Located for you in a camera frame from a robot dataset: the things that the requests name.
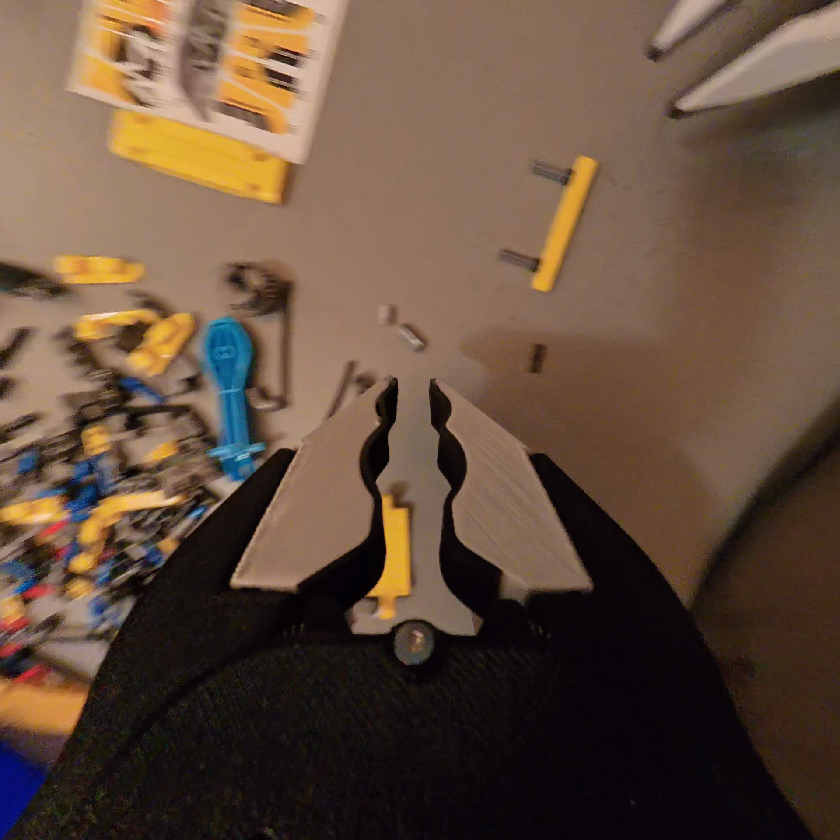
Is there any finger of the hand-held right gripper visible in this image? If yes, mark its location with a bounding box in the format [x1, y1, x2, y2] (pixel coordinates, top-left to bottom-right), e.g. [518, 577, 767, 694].
[668, 3, 840, 119]
[645, 0, 732, 61]

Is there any yellow sticker sheet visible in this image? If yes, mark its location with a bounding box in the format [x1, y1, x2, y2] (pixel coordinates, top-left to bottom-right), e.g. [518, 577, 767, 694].
[66, 0, 349, 165]

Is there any thin black rod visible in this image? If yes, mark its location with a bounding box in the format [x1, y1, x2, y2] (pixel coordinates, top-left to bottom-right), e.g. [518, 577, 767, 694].
[325, 361, 357, 421]

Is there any yellow thin beam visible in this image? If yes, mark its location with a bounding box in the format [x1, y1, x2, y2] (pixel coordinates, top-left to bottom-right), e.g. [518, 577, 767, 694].
[530, 156, 599, 293]

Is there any yellow rectangular panel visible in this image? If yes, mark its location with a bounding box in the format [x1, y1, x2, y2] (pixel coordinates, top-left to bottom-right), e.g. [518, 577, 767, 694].
[108, 110, 290, 204]

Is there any yellow flat tabbed piece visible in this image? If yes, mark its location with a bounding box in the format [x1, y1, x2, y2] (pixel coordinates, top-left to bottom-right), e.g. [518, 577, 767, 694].
[366, 493, 414, 621]

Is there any yellow fender piece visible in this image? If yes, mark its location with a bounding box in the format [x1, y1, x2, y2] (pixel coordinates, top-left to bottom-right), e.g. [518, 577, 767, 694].
[73, 310, 196, 376]

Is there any thick black rod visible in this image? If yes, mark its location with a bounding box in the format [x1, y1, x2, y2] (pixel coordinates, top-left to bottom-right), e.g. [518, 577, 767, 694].
[279, 282, 294, 408]

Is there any small yellow curved piece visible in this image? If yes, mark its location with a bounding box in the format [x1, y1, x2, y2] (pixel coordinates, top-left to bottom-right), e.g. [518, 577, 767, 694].
[54, 256, 145, 284]

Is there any black bevel gear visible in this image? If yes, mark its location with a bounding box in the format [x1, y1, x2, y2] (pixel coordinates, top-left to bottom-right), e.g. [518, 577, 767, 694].
[226, 262, 293, 317]

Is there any pile of small building pieces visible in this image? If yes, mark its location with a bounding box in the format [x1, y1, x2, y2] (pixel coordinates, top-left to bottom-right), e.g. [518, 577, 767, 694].
[0, 328, 221, 735]

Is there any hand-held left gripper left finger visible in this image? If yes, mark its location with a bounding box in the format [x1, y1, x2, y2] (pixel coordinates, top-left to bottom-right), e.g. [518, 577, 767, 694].
[230, 377, 399, 593]

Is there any blue plastic separator tool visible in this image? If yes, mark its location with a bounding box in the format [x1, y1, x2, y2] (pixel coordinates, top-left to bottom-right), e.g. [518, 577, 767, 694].
[200, 318, 266, 480]

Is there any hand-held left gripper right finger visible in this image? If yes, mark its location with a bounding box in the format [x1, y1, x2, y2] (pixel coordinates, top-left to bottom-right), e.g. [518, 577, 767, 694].
[428, 378, 595, 614]

